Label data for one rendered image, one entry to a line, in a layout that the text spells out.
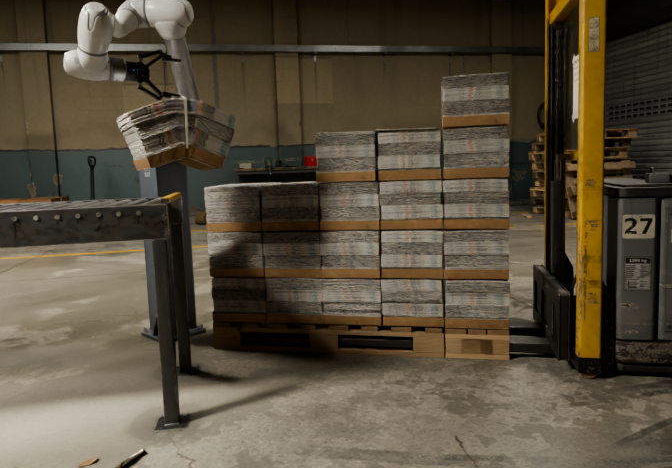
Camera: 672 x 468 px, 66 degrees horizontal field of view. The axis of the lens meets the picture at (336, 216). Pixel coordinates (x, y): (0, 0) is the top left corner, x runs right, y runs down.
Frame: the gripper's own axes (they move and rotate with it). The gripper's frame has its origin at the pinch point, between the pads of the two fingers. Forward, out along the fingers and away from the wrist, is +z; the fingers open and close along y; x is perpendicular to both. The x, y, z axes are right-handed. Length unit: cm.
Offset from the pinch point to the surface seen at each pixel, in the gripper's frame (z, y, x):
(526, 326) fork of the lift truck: 161, 109, 54
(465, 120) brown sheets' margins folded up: 113, 11, 51
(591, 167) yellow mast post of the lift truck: 137, 30, 98
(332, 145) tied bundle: 70, 24, 10
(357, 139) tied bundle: 78, 21, 18
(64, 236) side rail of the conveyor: -43, 62, 26
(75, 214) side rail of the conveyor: -40, 54, 27
